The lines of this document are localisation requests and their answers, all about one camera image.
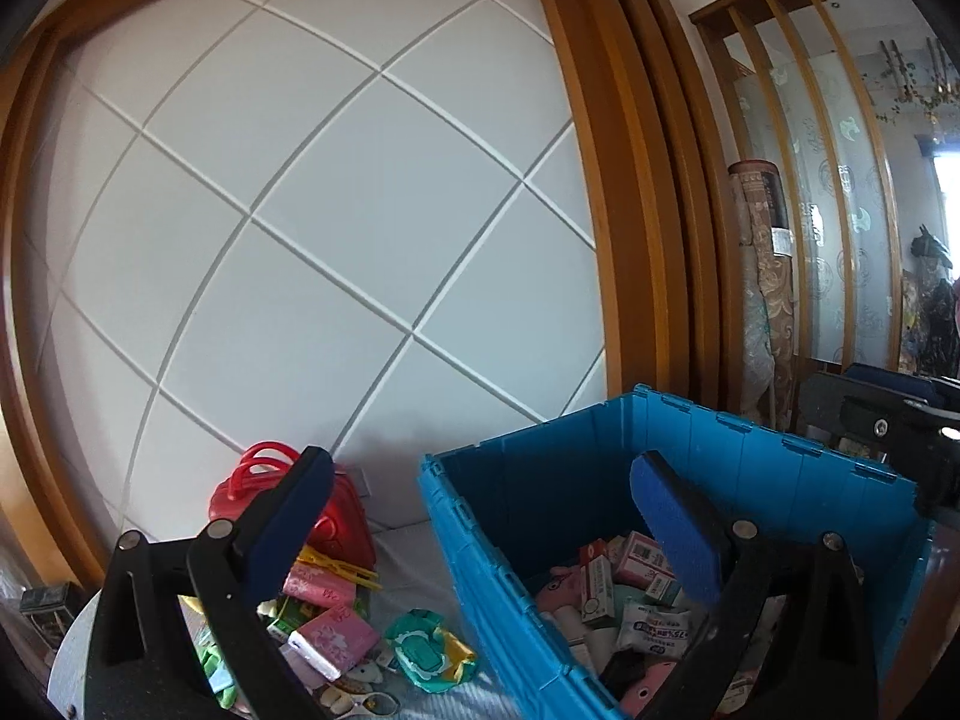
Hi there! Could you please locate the plastic wrapped cloth roll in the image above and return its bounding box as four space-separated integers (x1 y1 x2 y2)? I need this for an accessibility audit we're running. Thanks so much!
739 240 775 430

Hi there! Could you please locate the dark horse figurine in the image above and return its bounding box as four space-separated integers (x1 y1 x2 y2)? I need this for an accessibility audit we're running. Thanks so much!
911 225 953 271

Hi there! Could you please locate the green wet wipe pack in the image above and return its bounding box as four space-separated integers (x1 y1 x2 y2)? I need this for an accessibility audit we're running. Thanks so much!
384 610 479 691

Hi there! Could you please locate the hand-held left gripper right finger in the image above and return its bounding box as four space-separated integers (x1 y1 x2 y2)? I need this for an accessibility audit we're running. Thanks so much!
628 451 880 720

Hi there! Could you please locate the pink white box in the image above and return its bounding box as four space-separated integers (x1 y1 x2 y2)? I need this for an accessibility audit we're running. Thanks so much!
615 532 674 587

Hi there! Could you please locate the pink pig plush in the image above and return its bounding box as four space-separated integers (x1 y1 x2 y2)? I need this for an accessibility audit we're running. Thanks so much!
536 566 586 616
622 664 677 715

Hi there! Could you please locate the wooden door frame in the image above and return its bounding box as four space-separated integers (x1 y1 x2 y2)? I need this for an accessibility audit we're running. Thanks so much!
0 0 725 593

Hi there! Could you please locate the green plastic toy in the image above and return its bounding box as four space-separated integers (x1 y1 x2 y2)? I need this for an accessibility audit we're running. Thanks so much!
199 645 241 706

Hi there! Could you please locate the small green white carton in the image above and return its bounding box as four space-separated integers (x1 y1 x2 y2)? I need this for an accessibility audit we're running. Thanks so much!
266 600 308 642

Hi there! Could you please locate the small dark box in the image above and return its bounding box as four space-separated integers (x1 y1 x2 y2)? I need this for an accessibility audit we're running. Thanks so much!
19 583 91 646

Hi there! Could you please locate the white tissue pack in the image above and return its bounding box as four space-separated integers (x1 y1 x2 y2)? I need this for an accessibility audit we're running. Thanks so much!
619 604 700 655

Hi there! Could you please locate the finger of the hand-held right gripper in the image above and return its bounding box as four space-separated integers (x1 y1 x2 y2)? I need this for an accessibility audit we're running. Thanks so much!
844 362 960 400
838 394 947 462

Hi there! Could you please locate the blue plastic crate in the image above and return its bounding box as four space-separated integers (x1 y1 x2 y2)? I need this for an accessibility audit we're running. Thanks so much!
418 384 935 720

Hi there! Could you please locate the pink tissue pack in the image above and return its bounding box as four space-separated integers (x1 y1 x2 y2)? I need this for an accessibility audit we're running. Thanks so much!
281 562 357 608
289 604 380 680

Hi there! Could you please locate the rolled patterned carpet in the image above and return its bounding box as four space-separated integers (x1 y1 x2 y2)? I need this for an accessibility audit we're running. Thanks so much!
727 160 800 436

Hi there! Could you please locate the white green box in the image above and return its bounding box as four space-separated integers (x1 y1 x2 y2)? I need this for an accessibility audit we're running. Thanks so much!
581 555 617 625

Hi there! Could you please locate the bright window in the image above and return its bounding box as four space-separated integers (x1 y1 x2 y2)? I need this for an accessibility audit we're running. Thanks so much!
930 135 960 241

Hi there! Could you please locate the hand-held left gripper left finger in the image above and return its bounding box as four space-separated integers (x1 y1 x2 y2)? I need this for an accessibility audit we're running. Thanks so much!
81 446 335 720

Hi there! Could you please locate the wooden slatted glass partition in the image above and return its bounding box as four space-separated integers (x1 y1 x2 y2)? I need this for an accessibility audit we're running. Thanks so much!
690 0 905 391

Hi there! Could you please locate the patterned cloth pile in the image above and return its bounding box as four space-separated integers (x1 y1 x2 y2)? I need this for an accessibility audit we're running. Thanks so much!
900 270 960 377

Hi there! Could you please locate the red toy handbag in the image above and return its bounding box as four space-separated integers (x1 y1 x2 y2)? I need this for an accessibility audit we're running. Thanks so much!
208 441 376 578

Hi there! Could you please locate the yellow clothespin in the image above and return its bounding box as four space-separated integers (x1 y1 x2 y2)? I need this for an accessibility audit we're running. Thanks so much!
296 547 383 590

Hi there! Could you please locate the hanging chandelier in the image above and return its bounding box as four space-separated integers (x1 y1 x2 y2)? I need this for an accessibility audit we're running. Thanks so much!
862 37 960 122

